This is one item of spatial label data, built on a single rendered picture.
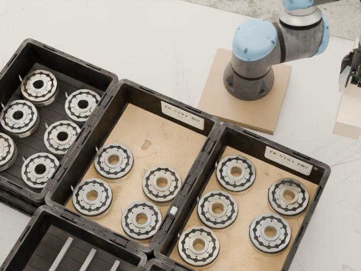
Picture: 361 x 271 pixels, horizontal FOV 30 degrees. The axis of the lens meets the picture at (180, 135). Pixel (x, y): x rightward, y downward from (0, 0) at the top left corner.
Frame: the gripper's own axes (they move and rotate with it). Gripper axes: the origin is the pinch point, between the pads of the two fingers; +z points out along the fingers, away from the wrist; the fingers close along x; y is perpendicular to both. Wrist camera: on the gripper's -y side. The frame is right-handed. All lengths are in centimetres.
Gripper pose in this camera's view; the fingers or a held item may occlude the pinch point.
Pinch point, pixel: (358, 85)
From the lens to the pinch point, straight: 164.0
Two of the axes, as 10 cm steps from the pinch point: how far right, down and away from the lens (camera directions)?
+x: 9.5, 2.6, -1.6
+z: 0.2, 4.6, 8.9
